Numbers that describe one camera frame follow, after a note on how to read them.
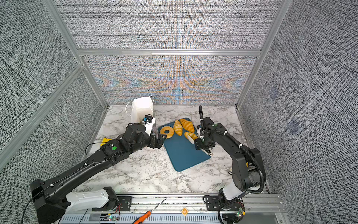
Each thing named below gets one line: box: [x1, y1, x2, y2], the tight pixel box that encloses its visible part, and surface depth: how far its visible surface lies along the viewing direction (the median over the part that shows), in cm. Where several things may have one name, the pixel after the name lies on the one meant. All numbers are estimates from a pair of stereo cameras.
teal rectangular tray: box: [161, 133, 212, 172], surface depth 94 cm
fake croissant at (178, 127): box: [173, 119, 183, 136], surface depth 102 cm
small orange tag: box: [181, 207, 189, 217], surface depth 72 cm
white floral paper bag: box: [125, 95, 155, 124], surface depth 93 cm
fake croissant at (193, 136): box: [184, 131, 199, 140], surface depth 99 cm
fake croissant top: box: [179, 118, 195, 133], surface depth 103 cm
